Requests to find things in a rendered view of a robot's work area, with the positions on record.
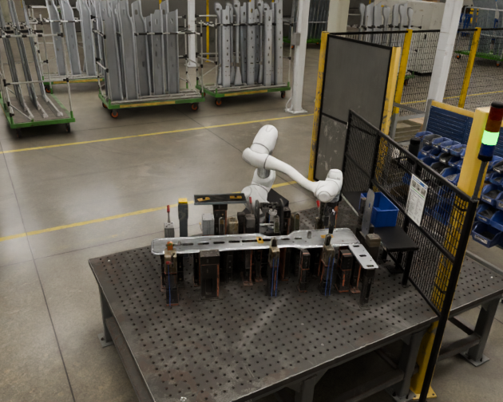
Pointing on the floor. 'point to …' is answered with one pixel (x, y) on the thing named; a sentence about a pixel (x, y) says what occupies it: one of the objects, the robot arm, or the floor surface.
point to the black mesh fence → (413, 222)
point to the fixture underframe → (395, 384)
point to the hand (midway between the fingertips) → (328, 226)
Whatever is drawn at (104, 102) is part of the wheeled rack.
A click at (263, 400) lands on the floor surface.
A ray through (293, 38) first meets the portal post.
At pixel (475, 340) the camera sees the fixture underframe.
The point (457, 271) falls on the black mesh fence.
